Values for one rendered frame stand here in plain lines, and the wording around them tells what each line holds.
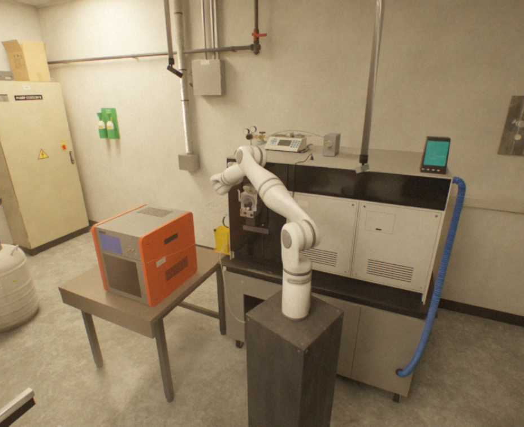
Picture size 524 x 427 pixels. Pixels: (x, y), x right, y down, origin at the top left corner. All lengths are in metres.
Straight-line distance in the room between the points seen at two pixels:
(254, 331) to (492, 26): 2.46
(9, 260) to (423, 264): 2.93
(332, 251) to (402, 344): 0.64
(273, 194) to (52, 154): 3.74
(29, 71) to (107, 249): 2.95
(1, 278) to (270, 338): 2.45
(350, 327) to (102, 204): 3.72
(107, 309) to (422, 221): 1.74
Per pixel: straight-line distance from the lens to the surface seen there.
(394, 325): 1.94
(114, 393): 2.48
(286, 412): 1.24
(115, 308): 1.93
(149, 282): 1.76
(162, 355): 2.04
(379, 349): 2.06
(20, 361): 3.01
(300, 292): 1.01
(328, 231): 1.79
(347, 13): 2.86
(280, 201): 1.02
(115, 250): 1.84
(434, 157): 1.70
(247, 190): 1.81
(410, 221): 1.72
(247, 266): 2.07
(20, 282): 3.21
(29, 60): 4.49
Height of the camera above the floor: 1.79
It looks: 21 degrees down
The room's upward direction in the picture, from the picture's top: straight up
